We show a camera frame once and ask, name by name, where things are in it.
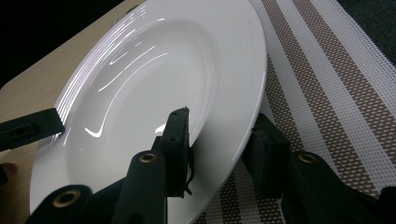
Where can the striped woven placemat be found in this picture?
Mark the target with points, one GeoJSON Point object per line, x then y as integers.
{"type": "Point", "coordinates": [327, 93]}

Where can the white plate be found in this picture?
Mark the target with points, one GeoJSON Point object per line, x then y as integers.
{"type": "Point", "coordinates": [162, 62]}

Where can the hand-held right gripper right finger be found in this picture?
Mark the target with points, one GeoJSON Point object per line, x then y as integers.
{"type": "Point", "coordinates": [267, 155]}

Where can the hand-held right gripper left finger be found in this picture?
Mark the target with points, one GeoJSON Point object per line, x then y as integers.
{"type": "Point", "coordinates": [177, 140]}

